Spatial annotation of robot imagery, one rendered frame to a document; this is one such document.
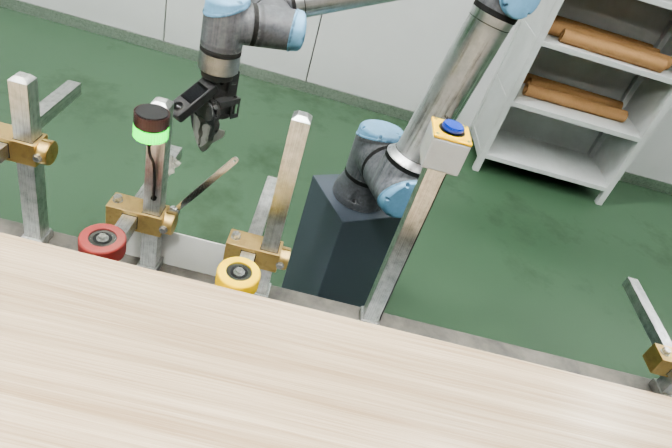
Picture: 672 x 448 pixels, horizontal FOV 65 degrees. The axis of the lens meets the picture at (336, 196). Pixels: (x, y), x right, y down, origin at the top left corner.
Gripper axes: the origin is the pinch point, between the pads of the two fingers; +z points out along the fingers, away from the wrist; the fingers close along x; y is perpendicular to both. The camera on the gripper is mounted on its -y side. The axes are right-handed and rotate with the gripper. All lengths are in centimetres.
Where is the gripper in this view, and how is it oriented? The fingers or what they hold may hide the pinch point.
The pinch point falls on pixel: (200, 147)
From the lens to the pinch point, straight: 133.0
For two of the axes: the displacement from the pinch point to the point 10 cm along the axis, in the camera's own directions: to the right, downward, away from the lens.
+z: -2.5, 7.8, 5.7
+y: 6.4, -3.0, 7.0
